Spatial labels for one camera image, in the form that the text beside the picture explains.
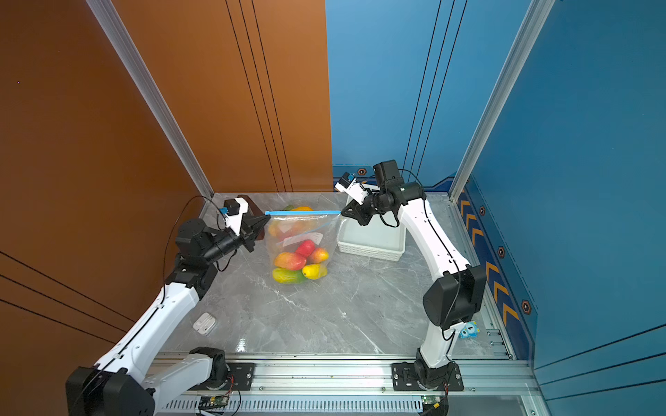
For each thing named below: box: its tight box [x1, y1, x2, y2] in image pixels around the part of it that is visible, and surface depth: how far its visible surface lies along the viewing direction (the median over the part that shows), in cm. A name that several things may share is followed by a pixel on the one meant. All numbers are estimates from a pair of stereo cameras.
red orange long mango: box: [274, 252, 307, 272], surface depth 86 cm
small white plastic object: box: [192, 312, 216, 336], surface depth 84 cm
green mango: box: [272, 267, 307, 285], surface depth 87 cm
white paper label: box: [281, 232, 324, 247], surface depth 88 cm
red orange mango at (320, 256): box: [313, 247, 329, 264], surface depth 89 cm
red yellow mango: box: [295, 239, 316, 258], surface depth 88 cm
